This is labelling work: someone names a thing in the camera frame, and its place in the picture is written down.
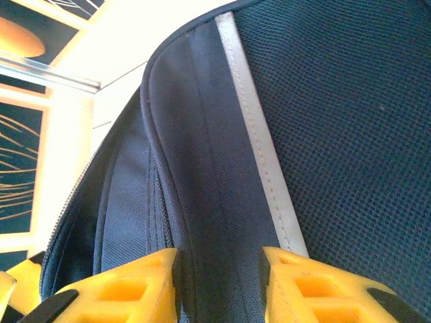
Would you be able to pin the navy blue backpack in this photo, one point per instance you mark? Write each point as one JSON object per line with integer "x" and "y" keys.
{"x": 336, "y": 134}

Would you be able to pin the aluminium corner post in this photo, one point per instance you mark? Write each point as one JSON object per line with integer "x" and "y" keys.
{"x": 50, "y": 74}

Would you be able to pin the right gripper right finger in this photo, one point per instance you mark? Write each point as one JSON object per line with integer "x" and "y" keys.
{"x": 320, "y": 296}

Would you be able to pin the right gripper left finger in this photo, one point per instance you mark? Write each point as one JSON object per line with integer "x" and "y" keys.
{"x": 124, "y": 292}

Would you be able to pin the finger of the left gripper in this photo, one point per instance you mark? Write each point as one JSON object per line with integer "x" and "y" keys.
{"x": 23, "y": 269}

